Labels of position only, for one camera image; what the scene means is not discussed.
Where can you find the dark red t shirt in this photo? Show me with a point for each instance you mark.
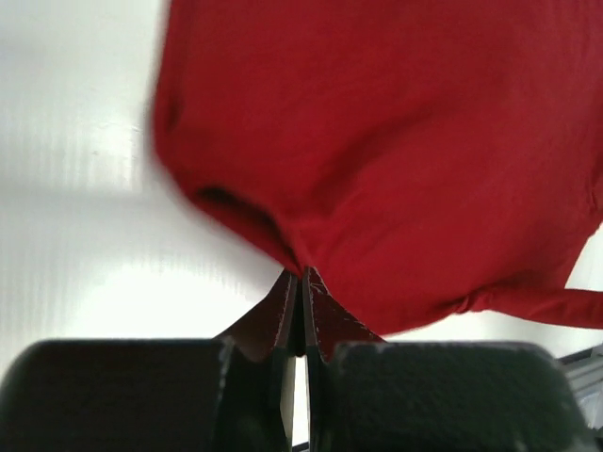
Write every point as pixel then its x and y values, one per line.
pixel 427 158

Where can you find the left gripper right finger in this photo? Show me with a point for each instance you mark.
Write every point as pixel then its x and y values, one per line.
pixel 366 394

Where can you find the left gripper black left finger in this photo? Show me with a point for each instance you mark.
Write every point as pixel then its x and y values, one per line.
pixel 230 393

